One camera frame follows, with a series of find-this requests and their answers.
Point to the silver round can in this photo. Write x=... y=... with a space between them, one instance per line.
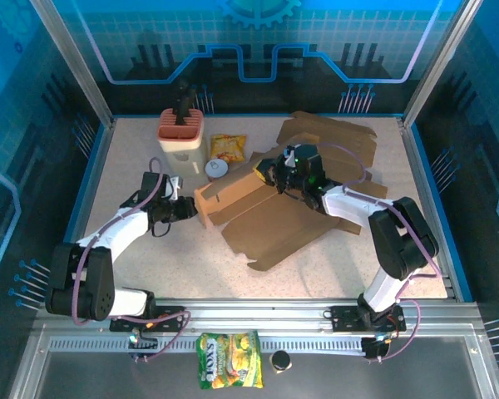
x=216 y=169

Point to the brown cardboard box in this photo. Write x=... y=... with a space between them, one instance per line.
x=337 y=133
x=274 y=224

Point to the aluminium frame rail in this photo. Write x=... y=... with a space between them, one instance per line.
x=253 y=316

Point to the black controller box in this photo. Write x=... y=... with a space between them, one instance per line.
x=374 y=349
x=143 y=343

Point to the slotted aluminium strip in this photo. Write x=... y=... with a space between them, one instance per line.
x=87 y=344

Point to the aluminium frame post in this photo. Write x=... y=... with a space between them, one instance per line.
x=441 y=62
x=75 y=62

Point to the green candy bag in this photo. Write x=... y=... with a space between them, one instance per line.
x=228 y=359

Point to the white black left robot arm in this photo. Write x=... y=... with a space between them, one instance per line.
x=124 y=232

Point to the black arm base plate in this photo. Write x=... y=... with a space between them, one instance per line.
x=120 y=326
x=343 y=320

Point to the yellow snack bag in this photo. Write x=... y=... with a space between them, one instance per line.
x=228 y=147

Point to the cream knife block pink top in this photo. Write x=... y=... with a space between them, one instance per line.
x=174 y=149

